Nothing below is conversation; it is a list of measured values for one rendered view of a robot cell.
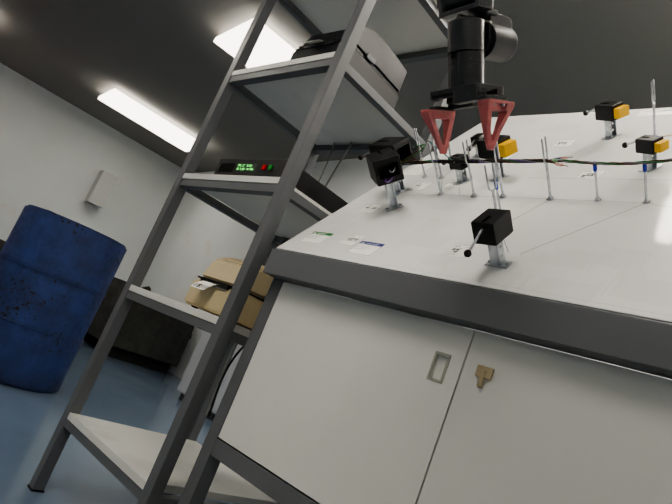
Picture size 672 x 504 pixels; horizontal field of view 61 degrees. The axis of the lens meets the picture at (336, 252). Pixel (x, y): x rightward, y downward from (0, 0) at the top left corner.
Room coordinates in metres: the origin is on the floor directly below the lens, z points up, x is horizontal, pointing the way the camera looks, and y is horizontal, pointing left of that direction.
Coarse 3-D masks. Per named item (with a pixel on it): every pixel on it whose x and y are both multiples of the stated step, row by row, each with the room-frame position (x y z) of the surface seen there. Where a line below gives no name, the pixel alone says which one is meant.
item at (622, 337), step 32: (288, 256) 1.35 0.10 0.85; (320, 288) 1.29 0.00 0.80; (352, 288) 1.18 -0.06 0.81; (384, 288) 1.12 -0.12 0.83; (416, 288) 1.06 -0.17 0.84; (448, 288) 1.01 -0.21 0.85; (480, 288) 0.97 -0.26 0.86; (448, 320) 1.03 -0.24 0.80; (480, 320) 0.95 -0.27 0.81; (512, 320) 0.91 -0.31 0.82; (544, 320) 0.87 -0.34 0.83; (576, 320) 0.84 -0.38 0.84; (608, 320) 0.81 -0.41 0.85; (640, 320) 0.78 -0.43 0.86; (576, 352) 0.86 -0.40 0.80; (608, 352) 0.80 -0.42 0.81; (640, 352) 0.77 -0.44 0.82
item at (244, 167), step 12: (216, 168) 1.75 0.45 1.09; (228, 168) 1.70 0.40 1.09; (240, 168) 1.65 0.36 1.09; (252, 168) 1.61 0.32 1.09; (264, 168) 1.56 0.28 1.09; (276, 168) 1.52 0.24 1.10; (300, 180) 1.53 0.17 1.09; (312, 180) 1.56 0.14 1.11; (312, 192) 1.57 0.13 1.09; (324, 192) 1.60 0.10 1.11; (324, 204) 1.61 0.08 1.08; (336, 204) 1.64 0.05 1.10
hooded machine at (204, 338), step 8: (200, 336) 4.91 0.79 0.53; (208, 336) 4.81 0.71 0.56; (200, 344) 4.86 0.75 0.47; (200, 352) 4.82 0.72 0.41; (240, 352) 4.43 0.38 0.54; (192, 360) 4.87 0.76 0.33; (192, 368) 4.83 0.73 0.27; (232, 368) 4.43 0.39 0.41; (184, 376) 4.88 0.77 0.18; (192, 376) 4.79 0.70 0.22; (224, 376) 4.46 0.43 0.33; (184, 384) 4.84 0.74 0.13; (224, 384) 4.43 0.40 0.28; (184, 392) 4.80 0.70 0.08; (224, 392) 4.43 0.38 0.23; (216, 400) 4.44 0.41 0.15; (216, 408) 4.43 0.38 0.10
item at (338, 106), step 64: (320, 0) 1.83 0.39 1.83; (384, 0) 1.69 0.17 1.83; (320, 64) 1.50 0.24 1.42; (320, 128) 1.46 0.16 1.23; (384, 128) 1.77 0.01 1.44; (192, 192) 1.88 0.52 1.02; (256, 192) 1.54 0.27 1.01; (256, 256) 1.44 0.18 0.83; (192, 320) 1.54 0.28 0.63; (192, 384) 1.45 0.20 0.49; (128, 448) 1.69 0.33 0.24; (192, 448) 2.02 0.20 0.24
